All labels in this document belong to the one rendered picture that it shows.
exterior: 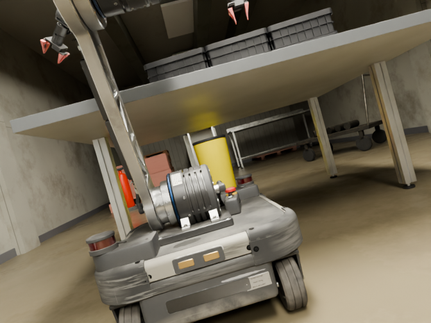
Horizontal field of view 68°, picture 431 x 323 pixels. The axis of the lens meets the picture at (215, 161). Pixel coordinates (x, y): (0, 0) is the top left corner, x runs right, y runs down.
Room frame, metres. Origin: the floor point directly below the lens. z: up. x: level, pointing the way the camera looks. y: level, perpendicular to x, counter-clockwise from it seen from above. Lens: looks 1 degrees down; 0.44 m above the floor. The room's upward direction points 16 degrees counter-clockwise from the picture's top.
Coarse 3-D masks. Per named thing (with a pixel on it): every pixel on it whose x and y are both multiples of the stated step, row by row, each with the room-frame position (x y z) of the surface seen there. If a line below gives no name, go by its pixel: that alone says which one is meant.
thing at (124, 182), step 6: (120, 168) 4.43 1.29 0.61; (120, 174) 4.42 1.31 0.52; (120, 180) 4.39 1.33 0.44; (126, 180) 4.43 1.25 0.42; (126, 186) 4.41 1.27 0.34; (126, 192) 4.40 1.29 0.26; (126, 198) 4.39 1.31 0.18; (132, 198) 4.44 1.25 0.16; (132, 204) 4.41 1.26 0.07; (132, 210) 4.37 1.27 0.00
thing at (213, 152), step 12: (192, 144) 3.61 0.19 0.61; (204, 144) 3.49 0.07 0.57; (216, 144) 3.50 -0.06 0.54; (204, 156) 3.51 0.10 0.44; (216, 156) 3.49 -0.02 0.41; (228, 156) 3.60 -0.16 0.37; (216, 168) 3.50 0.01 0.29; (228, 168) 3.55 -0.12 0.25; (216, 180) 3.51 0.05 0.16; (228, 180) 3.53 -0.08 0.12
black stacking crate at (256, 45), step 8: (248, 40) 1.48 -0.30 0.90; (256, 40) 1.48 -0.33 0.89; (264, 40) 1.48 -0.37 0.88; (216, 48) 1.49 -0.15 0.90; (224, 48) 1.49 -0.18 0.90; (232, 48) 1.49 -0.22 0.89; (240, 48) 1.48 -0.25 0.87; (248, 48) 1.48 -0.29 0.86; (256, 48) 1.48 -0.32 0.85; (264, 48) 1.48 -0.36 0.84; (208, 56) 1.52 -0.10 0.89; (216, 56) 1.49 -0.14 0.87; (224, 56) 1.49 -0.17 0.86; (232, 56) 1.49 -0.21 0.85; (240, 56) 1.49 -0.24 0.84; (248, 56) 1.47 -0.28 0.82; (216, 64) 1.50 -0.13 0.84
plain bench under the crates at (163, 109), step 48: (288, 48) 1.01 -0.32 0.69; (336, 48) 1.04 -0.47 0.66; (384, 48) 1.28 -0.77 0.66; (144, 96) 0.99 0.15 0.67; (192, 96) 1.17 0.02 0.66; (240, 96) 1.47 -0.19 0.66; (288, 96) 2.00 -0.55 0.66; (384, 96) 1.61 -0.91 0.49; (96, 144) 1.54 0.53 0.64; (144, 144) 2.52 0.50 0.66
